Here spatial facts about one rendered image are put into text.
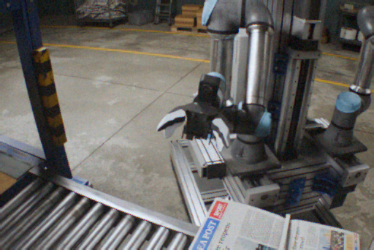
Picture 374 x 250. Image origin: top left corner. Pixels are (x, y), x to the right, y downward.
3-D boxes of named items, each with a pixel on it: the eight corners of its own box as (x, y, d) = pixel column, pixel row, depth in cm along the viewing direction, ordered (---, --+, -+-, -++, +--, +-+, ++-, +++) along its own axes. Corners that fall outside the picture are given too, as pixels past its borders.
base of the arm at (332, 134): (318, 132, 142) (321, 115, 136) (340, 129, 144) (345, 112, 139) (335, 149, 129) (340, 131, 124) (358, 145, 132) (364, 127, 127)
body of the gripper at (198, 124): (210, 147, 71) (217, 122, 81) (217, 116, 67) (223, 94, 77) (179, 139, 72) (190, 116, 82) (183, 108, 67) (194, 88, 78)
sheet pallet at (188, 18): (229, 29, 708) (231, 6, 679) (219, 36, 643) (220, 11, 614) (185, 25, 750) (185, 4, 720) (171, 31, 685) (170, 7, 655)
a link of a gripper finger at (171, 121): (155, 148, 65) (188, 136, 71) (158, 126, 62) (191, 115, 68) (147, 141, 67) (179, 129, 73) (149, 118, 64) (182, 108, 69)
